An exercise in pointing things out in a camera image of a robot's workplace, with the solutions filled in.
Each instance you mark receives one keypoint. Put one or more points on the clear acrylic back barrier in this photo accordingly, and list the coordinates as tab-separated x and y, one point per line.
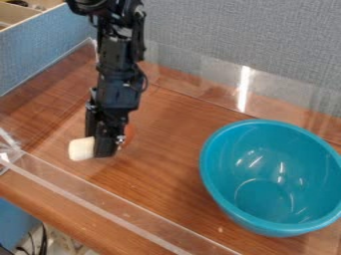
245	90

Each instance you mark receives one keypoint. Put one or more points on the white brown toy mushroom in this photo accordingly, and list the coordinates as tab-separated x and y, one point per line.
80	147

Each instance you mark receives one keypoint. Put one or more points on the wooden shelf unit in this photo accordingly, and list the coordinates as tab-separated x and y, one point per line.
16	11

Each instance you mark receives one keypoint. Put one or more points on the blue plastic bowl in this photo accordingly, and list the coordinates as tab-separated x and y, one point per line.
273	177

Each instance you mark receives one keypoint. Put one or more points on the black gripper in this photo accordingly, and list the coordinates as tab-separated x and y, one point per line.
114	98

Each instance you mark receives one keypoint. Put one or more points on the clear acrylic left barrier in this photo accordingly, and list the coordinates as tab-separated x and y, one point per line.
42	103

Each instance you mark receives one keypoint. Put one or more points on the clear acrylic front barrier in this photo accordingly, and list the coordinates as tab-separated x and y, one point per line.
175	238

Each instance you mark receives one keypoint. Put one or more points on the clear acrylic barrier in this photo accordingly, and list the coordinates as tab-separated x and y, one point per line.
42	103
245	90
175	238

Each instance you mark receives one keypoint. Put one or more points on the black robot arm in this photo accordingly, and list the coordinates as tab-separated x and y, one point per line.
119	20

